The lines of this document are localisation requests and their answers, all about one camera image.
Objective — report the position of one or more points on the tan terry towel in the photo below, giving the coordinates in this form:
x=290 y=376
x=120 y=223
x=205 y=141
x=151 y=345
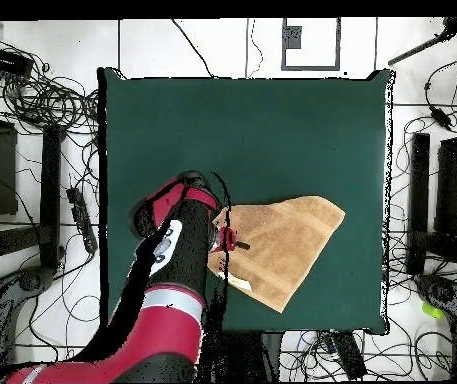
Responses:
x=284 y=248

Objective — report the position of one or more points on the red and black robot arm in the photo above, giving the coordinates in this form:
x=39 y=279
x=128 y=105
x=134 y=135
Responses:
x=164 y=328

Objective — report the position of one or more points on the black flat device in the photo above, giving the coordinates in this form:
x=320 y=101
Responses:
x=348 y=356

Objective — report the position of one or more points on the dark green table cloth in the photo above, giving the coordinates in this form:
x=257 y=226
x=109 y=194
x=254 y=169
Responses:
x=252 y=140

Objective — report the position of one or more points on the long black power strip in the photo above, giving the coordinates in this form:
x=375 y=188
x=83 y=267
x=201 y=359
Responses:
x=80 y=218

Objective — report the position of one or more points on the black upright bar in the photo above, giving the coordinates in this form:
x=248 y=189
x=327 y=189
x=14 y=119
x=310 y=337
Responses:
x=420 y=168

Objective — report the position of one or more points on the bright green object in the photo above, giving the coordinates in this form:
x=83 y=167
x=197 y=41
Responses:
x=432 y=310

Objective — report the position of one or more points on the grey curved stand base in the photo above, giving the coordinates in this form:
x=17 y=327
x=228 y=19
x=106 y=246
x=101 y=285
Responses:
x=440 y=292
x=28 y=282

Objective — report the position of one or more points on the small grey square plate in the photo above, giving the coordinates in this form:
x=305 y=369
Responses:
x=292 y=36

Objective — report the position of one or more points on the black inline power brick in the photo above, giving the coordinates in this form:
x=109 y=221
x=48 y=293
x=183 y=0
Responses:
x=440 y=118

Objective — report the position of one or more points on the black tripod leg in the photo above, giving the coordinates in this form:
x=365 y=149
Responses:
x=420 y=48

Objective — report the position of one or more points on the black rectangular box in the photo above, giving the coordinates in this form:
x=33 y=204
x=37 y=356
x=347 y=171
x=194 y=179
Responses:
x=6 y=60

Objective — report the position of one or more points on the black robot pedestal stand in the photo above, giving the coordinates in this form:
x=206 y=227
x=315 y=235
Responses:
x=252 y=356

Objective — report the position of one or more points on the black metal frame stand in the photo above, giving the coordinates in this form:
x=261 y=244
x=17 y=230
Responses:
x=50 y=180

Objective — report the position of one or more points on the grey square floor frame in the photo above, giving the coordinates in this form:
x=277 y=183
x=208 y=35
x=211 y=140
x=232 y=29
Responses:
x=311 y=68

